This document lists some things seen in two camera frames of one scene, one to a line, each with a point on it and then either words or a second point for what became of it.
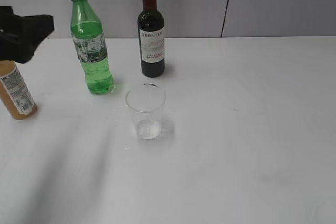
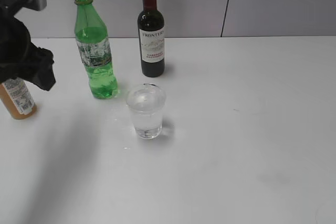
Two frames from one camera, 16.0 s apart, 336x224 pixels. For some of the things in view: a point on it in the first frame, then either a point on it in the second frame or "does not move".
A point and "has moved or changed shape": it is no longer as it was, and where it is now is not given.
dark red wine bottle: x=151 y=30 does not move
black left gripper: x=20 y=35 -> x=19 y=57
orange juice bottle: x=16 y=92 does not move
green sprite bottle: x=89 y=38 has moved or changed shape
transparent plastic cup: x=146 y=102 does not move
